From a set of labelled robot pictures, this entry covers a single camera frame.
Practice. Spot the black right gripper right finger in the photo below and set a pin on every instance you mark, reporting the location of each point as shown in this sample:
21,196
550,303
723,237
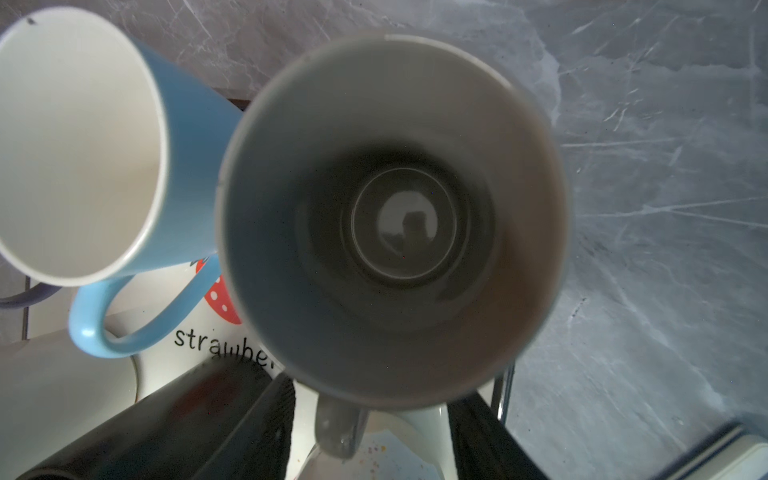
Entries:
482,446

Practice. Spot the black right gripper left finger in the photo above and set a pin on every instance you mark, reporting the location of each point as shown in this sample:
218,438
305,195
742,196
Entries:
259,445

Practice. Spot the grey mug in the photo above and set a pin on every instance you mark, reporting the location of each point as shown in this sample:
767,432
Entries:
393,220

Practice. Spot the black mug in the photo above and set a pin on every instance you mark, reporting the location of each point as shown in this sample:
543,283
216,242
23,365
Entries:
170,434

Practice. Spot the white scientific calculator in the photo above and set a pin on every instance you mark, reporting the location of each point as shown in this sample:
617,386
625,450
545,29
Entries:
733,452

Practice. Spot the light blue mug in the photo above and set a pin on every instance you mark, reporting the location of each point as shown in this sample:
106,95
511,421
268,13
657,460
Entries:
110,158

